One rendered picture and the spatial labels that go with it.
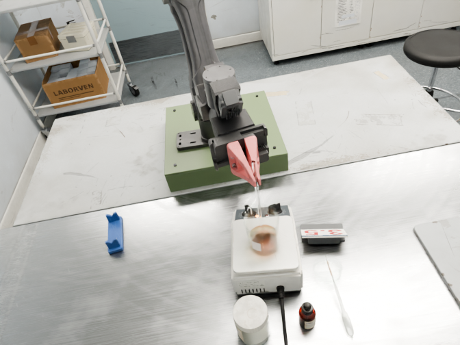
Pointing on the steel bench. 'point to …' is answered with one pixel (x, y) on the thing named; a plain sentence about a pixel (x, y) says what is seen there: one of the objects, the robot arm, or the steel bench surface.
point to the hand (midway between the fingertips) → (255, 180)
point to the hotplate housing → (267, 286)
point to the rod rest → (114, 233)
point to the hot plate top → (239, 239)
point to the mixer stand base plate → (443, 250)
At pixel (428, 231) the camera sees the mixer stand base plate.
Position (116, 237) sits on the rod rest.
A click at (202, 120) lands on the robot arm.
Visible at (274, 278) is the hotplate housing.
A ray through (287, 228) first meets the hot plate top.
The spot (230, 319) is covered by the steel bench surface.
